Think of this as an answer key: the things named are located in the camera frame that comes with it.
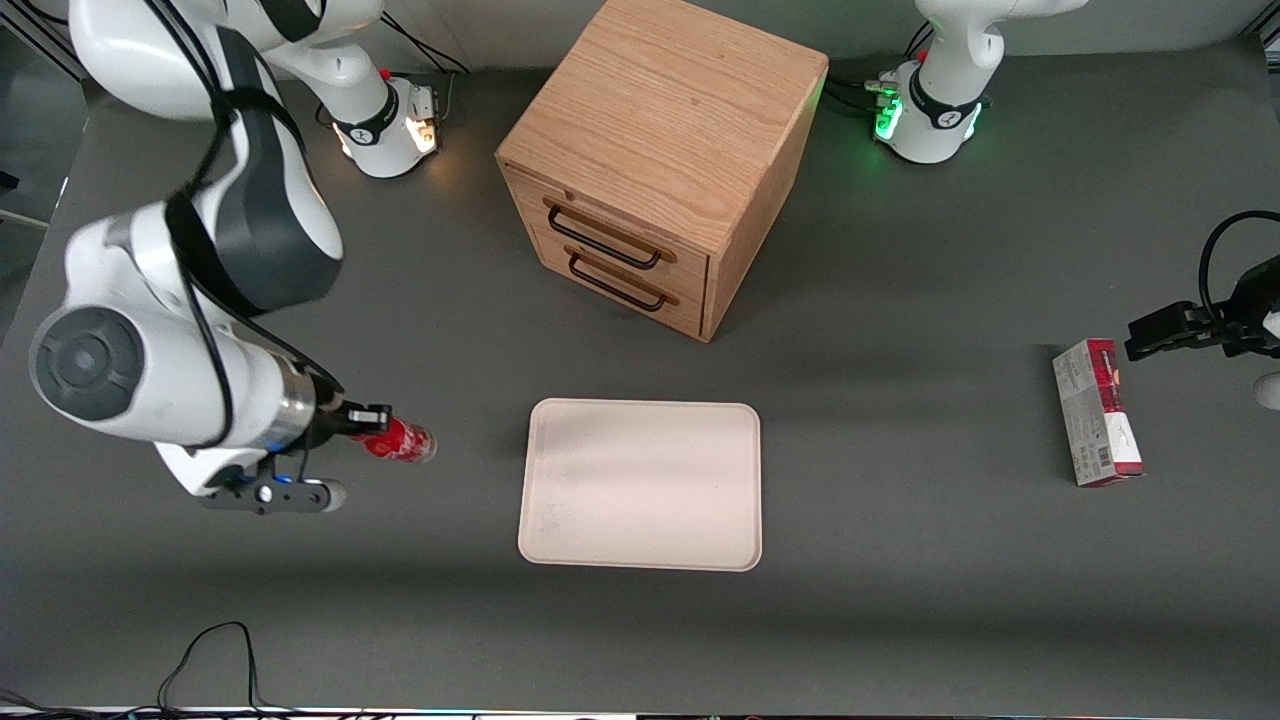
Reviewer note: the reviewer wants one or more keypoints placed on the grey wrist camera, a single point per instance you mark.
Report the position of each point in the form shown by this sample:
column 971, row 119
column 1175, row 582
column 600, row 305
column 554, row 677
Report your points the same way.
column 280, row 495
column 1270, row 391

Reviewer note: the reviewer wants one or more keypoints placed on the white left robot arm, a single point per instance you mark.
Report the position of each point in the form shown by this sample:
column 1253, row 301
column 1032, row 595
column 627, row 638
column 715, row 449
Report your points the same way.
column 945, row 90

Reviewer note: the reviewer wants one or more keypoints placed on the wooden drawer front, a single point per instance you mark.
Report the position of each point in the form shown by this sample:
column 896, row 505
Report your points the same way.
column 610, row 215
column 625, row 290

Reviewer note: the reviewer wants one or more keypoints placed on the beige plastic tray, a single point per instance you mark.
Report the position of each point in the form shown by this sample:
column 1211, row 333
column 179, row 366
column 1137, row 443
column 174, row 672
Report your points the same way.
column 640, row 485

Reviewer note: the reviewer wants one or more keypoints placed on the wooden drawer cabinet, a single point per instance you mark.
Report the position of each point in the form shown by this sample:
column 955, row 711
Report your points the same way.
column 660, row 110

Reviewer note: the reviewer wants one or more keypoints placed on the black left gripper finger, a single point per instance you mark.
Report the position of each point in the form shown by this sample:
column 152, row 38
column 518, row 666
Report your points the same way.
column 1195, row 315
column 1165, row 340

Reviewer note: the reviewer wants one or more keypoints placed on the red coke bottle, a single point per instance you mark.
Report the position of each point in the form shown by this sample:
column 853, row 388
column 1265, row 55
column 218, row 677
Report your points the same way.
column 405, row 443

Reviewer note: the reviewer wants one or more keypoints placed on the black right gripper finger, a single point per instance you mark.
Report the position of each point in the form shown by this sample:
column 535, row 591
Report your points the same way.
column 370, row 415

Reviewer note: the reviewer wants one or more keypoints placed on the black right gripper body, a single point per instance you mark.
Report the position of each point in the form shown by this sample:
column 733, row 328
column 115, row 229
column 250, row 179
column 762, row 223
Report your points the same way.
column 328, row 421

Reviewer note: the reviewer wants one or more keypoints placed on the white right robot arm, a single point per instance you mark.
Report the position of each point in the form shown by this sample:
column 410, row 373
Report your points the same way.
column 180, row 330

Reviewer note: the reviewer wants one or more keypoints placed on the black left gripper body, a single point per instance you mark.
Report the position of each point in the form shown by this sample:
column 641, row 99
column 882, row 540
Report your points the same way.
column 1252, row 302

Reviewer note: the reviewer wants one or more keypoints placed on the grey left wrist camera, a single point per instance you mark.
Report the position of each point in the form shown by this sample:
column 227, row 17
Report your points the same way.
column 1270, row 391

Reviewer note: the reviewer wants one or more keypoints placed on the red grey carton box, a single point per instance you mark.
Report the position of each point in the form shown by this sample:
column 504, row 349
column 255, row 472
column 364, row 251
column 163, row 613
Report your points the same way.
column 1097, row 415

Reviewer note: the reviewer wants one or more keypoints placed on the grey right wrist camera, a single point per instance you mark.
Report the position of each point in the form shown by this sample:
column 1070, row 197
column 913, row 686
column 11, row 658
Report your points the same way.
column 280, row 495

